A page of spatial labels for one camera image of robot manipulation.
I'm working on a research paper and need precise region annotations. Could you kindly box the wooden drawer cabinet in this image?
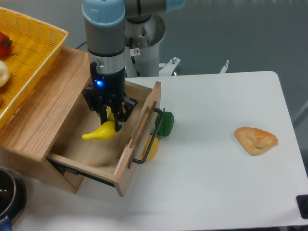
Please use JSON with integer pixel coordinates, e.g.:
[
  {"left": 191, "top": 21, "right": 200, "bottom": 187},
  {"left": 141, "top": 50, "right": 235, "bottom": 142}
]
[{"left": 0, "top": 45, "right": 107, "bottom": 194}]

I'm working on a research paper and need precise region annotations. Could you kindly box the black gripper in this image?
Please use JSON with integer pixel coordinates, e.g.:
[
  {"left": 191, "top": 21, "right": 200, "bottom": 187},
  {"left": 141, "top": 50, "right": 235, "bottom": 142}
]
[{"left": 82, "top": 61, "right": 138, "bottom": 132}]

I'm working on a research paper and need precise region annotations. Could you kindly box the black corner object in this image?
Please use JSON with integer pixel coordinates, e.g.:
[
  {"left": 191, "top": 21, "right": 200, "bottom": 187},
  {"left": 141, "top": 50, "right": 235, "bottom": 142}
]
[{"left": 296, "top": 194, "right": 308, "bottom": 219}]

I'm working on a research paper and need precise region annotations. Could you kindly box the yellow plastic basket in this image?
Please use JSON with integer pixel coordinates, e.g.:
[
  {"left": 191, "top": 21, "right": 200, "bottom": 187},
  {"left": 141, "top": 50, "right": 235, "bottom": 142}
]
[{"left": 0, "top": 7, "right": 68, "bottom": 126}]

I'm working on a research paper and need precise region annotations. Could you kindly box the dark metal pot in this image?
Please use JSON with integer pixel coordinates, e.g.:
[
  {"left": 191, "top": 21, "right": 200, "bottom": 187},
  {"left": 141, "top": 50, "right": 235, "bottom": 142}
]
[{"left": 0, "top": 168, "right": 27, "bottom": 228}]

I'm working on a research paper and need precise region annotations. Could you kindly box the blue pot handle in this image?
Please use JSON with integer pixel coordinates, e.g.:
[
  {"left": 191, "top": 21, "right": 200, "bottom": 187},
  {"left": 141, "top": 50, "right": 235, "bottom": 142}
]
[{"left": 0, "top": 216, "right": 12, "bottom": 231}]

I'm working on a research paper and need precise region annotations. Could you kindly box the green toy bell pepper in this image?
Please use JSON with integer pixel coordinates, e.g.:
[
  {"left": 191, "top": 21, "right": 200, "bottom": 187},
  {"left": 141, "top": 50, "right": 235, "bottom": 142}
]
[{"left": 157, "top": 109, "right": 174, "bottom": 137}]

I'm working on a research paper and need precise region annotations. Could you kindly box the yellow toy banana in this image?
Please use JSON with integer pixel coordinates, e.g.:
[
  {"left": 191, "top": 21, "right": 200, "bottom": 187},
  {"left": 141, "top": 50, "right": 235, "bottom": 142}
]
[{"left": 82, "top": 107, "right": 117, "bottom": 141}]

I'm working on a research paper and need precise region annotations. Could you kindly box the yellow toy bell pepper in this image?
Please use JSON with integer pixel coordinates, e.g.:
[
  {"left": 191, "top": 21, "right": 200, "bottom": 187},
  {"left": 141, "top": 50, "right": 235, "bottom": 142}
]
[{"left": 141, "top": 134, "right": 159, "bottom": 162}]

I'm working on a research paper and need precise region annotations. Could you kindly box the red toy pepper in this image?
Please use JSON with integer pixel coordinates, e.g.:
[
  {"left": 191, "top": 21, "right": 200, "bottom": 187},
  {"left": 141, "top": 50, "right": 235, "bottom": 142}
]
[{"left": 0, "top": 32, "right": 12, "bottom": 57}]

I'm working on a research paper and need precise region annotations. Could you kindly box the golden pastry turnover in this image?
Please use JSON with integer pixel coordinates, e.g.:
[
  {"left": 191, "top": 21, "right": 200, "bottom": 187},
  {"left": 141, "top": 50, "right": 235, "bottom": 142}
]
[{"left": 234, "top": 127, "right": 279, "bottom": 156}]

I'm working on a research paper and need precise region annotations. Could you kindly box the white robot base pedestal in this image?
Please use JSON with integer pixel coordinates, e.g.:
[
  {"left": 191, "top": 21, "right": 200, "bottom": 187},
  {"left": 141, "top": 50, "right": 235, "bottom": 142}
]
[{"left": 125, "top": 13, "right": 180, "bottom": 78}]

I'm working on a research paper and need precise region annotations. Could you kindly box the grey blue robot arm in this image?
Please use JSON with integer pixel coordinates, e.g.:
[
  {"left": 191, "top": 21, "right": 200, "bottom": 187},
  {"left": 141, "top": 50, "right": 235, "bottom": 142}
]
[{"left": 82, "top": 0, "right": 186, "bottom": 131}]

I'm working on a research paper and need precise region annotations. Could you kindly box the open wooden top drawer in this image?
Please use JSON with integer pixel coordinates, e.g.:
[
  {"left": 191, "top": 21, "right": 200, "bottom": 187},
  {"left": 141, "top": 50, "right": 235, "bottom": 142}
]
[{"left": 47, "top": 77, "right": 161, "bottom": 197}]

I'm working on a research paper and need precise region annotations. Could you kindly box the black metal drawer handle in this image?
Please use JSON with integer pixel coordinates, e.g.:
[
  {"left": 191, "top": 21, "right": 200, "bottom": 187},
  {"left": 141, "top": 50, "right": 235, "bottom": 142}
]
[{"left": 132, "top": 107, "right": 164, "bottom": 165}]

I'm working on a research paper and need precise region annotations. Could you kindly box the white toy onion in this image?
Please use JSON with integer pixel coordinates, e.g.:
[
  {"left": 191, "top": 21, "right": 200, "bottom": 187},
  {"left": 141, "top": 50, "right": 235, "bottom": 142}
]
[{"left": 0, "top": 61, "right": 11, "bottom": 87}]

